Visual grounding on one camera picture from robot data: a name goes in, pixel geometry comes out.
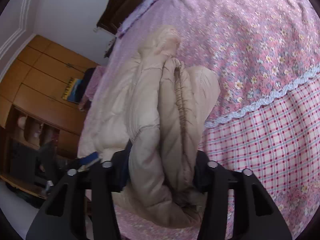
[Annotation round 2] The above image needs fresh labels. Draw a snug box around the left purple frilled pillow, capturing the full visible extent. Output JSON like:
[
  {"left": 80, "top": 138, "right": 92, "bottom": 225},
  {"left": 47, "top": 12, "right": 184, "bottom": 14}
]
[{"left": 117, "top": 0, "right": 193, "bottom": 40}]

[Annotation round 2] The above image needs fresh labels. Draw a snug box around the pink cloth covered stool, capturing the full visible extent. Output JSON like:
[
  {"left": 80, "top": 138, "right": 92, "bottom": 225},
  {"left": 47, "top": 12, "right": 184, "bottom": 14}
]
[{"left": 79, "top": 66, "right": 106, "bottom": 112}]

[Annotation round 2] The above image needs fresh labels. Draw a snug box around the dark wooden headboard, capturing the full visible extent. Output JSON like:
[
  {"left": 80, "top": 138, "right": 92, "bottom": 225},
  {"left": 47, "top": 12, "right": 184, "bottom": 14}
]
[{"left": 97, "top": 0, "right": 144, "bottom": 34}]

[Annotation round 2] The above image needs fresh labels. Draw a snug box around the dark bedside table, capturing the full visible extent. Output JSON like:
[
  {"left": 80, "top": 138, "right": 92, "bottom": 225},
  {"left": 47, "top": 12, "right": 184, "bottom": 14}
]
[{"left": 104, "top": 36, "right": 117, "bottom": 58}]

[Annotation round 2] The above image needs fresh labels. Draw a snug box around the blue yellow book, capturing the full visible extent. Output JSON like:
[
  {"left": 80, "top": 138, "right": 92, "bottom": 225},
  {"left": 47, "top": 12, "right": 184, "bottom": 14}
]
[{"left": 61, "top": 77, "right": 82, "bottom": 103}]

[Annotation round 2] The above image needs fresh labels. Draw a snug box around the black clothes pile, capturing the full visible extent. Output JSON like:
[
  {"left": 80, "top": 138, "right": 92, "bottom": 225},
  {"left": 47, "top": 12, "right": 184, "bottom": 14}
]
[{"left": 75, "top": 68, "right": 95, "bottom": 103}]

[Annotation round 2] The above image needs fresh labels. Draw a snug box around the beige puffer jacket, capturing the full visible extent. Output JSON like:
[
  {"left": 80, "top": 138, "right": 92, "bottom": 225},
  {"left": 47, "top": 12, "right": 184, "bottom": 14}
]
[{"left": 78, "top": 25, "right": 220, "bottom": 228}]

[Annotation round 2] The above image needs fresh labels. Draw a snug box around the orange wooden wardrobe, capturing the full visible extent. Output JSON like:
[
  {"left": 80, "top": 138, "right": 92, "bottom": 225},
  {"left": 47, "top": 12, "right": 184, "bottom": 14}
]
[{"left": 1, "top": 35, "right": 96, "bottom": 199}]

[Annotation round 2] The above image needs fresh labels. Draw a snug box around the pink floral bedspread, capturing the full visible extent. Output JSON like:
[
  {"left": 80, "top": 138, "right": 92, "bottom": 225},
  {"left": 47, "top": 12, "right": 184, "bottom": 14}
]
[{"left": 93, "top": 0, "right": 319, "bottom": 239}]

